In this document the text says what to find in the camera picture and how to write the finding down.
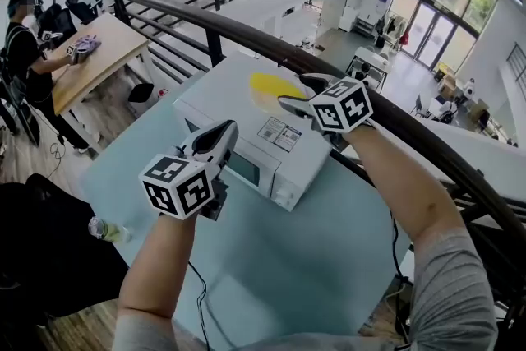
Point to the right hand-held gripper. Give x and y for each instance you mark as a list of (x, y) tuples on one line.
[(341, 111)]

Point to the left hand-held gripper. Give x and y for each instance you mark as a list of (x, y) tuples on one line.
[(176, 189)]

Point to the white plate with yellow section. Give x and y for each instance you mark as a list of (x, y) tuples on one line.
[(267, 104)]

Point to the person's right forearm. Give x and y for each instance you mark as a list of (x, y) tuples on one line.
[(402, 193)]

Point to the person's left forearm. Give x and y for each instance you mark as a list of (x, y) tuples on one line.
[(156, 271)]

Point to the white microwave oven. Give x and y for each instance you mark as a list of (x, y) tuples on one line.
[(246, 127)]

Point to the white downstairs table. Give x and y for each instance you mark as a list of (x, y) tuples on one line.
[(372, 61)]

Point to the dark curved metal railing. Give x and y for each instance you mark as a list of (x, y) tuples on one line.
[(255, 38)]

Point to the black waste bin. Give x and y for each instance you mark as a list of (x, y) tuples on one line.
[(140, 92)]

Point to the yellow bin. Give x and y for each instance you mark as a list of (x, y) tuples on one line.
[(442, 71)]

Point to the clear plastic bottle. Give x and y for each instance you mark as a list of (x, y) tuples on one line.
[(109, 231)]

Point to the cardboard box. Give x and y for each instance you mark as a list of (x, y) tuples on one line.
[(447, 86)]

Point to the wooden table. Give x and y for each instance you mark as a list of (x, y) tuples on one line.
[(107, 53)]

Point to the purple cloth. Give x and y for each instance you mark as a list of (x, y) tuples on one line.
[(88, 44)]

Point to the black mesh office chair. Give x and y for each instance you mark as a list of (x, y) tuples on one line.
[(49, 250)]

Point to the black side railing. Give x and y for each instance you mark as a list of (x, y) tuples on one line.
[(518, 66)]

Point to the person's grey shirt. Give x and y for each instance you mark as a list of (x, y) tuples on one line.
[(452, 300)]

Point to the glass entrance window wall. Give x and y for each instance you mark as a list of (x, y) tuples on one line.
[(444, 4)]

